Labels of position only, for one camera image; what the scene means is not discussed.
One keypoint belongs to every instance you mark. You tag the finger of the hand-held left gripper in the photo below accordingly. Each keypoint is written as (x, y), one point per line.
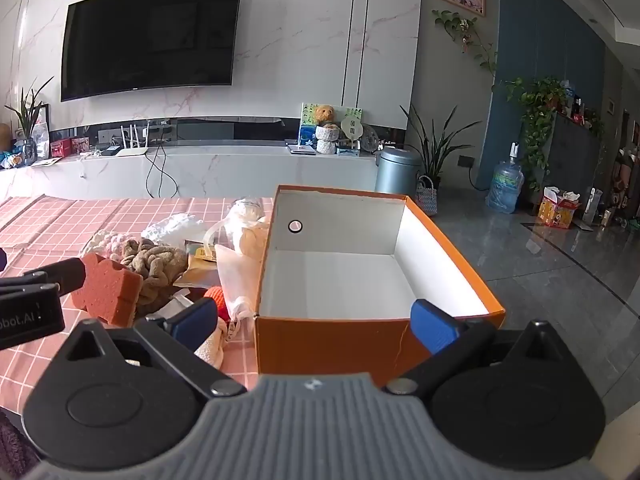
(67, 274)

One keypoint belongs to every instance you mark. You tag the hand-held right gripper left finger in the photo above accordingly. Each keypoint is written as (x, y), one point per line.
(196, 317)

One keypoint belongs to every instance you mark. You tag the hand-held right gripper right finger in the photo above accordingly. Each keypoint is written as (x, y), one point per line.
(434, 325)

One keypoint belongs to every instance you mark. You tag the orange crocheted fruit toy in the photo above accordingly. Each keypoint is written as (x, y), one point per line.
(216, 296)

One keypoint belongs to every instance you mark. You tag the orange sponge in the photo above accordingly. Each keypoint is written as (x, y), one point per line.
(107, 285)

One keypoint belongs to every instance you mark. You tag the white mesh bag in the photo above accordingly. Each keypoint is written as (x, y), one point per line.
(235, 275)

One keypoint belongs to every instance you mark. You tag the orange cardboard box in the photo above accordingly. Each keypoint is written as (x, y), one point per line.
(320, 345)

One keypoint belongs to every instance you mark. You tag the cream knitted cloth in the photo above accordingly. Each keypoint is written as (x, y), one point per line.
(215, 345)

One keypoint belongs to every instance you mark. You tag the pink checked tablecloth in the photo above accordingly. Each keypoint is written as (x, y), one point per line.
(50, 230)

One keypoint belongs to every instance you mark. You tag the yellow snack packet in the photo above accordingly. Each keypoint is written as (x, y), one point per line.
(197, 270)

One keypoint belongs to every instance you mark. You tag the pink and white knitted cloth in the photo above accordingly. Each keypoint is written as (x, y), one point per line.
(107, 245)

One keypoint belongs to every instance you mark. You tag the brown knitted toy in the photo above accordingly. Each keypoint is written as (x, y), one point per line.
(160, 265)

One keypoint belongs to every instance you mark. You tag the white plastic bag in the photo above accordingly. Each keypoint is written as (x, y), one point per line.
(247, 225)

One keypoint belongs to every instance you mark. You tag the woven basket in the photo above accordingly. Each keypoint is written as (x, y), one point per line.
(426, 200)

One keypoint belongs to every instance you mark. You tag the red gift box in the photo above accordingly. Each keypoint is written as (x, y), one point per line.
(61, 147)
(80, 145)

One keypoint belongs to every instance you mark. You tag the dark maroon cloth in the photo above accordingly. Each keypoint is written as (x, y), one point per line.
(12, 450)

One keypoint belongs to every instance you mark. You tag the white router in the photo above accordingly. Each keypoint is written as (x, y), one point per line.
(132, 149)

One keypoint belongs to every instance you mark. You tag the white marble television console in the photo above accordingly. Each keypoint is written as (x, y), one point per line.
(240, 170)

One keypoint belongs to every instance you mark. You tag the grey metal trash can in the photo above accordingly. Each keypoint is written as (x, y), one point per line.
(397, 172)

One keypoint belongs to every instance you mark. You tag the blue water jug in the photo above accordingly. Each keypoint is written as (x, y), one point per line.
(505, 185)

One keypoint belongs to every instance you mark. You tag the potted plant in glass vase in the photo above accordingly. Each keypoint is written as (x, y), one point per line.
(27, 120)

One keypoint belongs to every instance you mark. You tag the tall leafy floor plant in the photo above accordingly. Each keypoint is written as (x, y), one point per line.
(435, 150)

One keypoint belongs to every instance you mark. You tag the round paper fan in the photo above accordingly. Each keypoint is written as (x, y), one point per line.
(351, 127)

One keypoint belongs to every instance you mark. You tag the white knitted pot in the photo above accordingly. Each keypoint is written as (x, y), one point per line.
(327, 139)

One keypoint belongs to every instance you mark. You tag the dark grey cabinet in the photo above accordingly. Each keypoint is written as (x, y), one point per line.
(575, 160)

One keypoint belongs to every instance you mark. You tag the blue painted picture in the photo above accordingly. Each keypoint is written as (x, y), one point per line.
(306, 130)

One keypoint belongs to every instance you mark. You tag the brown teddy bear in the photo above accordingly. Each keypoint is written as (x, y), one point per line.
(326, 114)

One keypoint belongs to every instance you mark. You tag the trailing pothos plant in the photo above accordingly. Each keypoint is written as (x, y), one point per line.
(537, 110)

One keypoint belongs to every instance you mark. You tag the hanging vine plant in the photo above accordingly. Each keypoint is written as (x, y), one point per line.
(465, 30)

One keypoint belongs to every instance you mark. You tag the black wall television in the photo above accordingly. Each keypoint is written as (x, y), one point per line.
(150, 35)

